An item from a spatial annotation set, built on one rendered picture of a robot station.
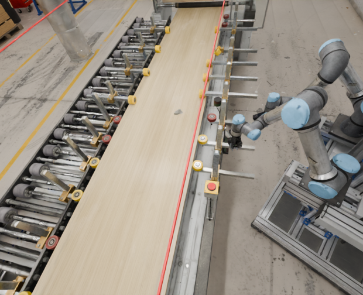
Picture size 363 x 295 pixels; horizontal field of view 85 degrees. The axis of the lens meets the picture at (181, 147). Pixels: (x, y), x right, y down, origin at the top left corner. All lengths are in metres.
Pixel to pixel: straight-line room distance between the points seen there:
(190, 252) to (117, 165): 0.83
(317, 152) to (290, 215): 1.21
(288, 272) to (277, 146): 1.40
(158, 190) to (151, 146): 0.40
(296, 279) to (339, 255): 0.41
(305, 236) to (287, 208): 0.26
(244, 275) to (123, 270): 1.22
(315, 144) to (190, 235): 1.03
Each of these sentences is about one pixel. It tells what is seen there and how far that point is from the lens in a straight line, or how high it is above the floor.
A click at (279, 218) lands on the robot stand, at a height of 0.21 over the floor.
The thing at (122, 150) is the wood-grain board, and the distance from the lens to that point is 1.70.
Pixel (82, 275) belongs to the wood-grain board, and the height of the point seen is 0.90.
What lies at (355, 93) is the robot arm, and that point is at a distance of 1.70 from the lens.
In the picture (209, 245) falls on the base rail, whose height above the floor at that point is 0.70.
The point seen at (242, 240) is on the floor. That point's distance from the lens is 2.26.
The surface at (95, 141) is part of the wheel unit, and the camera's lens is 1.92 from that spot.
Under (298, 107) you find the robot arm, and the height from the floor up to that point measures 1.57.
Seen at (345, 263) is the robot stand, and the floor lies 0.21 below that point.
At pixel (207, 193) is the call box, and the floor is 1.21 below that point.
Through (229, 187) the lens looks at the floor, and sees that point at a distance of 2.41.
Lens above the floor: 2.19
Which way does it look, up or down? 54 degrees down
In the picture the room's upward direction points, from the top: 10 degrees counter-clockwise
